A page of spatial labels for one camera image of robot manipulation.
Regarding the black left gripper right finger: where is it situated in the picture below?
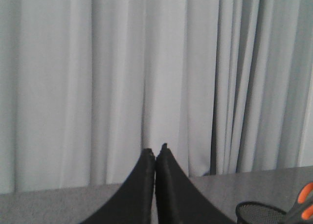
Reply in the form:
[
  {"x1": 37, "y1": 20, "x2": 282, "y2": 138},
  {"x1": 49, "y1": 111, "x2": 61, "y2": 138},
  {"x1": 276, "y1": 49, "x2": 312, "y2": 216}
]
[{"x1": 156, "y1": 143, "x2": 234, "y2": 224}]

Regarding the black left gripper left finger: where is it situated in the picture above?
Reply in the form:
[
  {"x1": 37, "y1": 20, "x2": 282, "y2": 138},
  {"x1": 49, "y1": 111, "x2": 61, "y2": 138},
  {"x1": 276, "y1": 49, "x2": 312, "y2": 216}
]
[{"x1": 82, "y1": 149, "x2": 156, "y2": 224}]

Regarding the light grey curtain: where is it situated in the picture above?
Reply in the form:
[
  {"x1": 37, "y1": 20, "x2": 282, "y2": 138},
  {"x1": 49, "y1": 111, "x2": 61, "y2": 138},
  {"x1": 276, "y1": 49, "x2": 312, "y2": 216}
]
[{"x1": 0, "y1": 0, "x2": 313, "y2": 193}]

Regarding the black mesh pen bucket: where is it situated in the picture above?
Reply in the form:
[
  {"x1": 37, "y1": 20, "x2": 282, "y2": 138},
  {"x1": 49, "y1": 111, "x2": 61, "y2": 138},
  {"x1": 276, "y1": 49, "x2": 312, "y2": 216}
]
[{"x1": 235, "y1": 201, "x2": 286, "y2": 224}]

